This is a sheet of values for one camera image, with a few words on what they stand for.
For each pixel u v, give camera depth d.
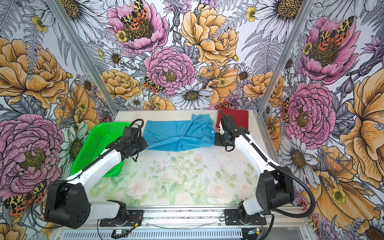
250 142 0.53
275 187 0.43
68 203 0.41
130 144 0.66
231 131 0.61
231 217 0.74
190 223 0.73
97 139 1.00
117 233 0.73
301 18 0.76
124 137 0.67
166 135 1.06
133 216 0.74
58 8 0.72
